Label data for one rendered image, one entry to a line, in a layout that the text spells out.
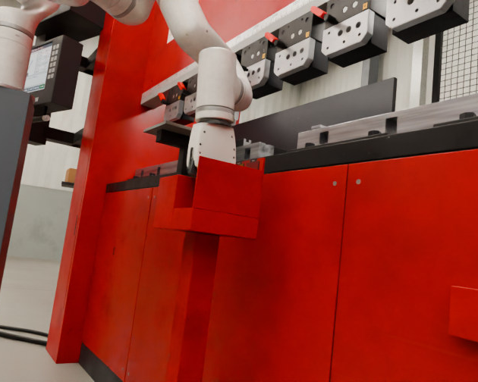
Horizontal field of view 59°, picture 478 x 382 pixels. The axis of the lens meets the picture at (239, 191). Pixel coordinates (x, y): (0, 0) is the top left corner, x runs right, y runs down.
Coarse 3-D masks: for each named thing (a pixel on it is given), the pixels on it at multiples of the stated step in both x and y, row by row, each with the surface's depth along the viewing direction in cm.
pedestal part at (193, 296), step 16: (192, 240) 92; (208, 240) 92; (192, 256) 90; (208, 256) 92; (192, 272) 90; (208, 272) 92; (192, 288) 90; (208, 288) 92; (176, 304) 93; (192, 304) 90; (208, 304) 92; (176, 320) 92; (192, 320) 89; (208, 320) 91; (176, 336) 90; (192, 336) 89; (176, 352) 89; (192, 352) 89; (176, 368) 88; (192, 368) 89
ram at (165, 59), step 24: (216, 0) 171; (240, 0) 155; (264, 0) 141; (288, 0) 130; (216, 24) 168; (240, 24) 152; (168, 48) 206; (240, 48) 149; (168, 72) 200; (192, 72) 179
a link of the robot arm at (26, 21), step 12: (24, 0) 129; (36, 0) 130; (0, 12) 122; (12, 12) 122; (24, 12) 125; (36, 12) 128; (48, 12) 132; (0, 24) 121; (12, 24) 122; (24, 24) 124; (36, 24) 130
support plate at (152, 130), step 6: (156, 126) 137; (162, 126) 135; (168, 126) 134; (174, 126) 133; (180, 126) 134; (144, 132) 145; (150, 132) 144; (156, 132) 143; (180, 132) 140; (186, 132) 139
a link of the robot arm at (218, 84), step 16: (208, 48) 90; (224, 48) 90; (208, 64) 89; (224, 64) 89; (208, 80) 89; (224, 80) 89; (240, 80) 95; (208, 96) 88; (224, 96) 89; (240, 96) 95
